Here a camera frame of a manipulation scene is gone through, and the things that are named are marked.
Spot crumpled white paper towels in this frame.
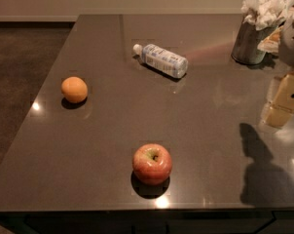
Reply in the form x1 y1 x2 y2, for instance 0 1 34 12
241 0 294 30

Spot orange fruit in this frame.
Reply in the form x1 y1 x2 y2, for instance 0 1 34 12
61 77 88 103

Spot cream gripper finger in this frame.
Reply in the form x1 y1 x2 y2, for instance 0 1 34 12
262 71 294 129

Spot yellow snack packet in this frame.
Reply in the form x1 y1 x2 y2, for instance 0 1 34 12
257 26 282 56

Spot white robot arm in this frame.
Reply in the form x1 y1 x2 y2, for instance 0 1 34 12
261 19 294 129

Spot red yellow apple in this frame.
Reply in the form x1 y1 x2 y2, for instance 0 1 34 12
132 143 172 186

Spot grey metal bin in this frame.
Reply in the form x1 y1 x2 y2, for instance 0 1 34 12
231 22 276 65

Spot clear plastic water bottle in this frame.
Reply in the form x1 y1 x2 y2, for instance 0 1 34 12
132 44 188 79

